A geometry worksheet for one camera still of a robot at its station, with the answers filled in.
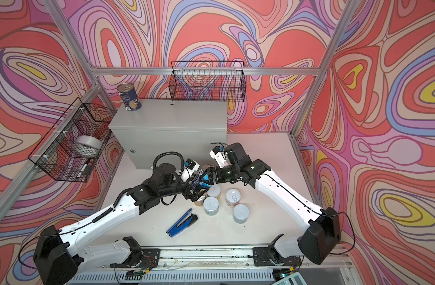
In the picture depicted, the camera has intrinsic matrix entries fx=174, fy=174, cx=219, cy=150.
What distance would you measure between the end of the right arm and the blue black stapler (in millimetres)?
293

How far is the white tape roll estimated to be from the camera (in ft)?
2.38

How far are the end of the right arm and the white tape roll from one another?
0.49 m

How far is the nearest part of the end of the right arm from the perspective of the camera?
1.76ft
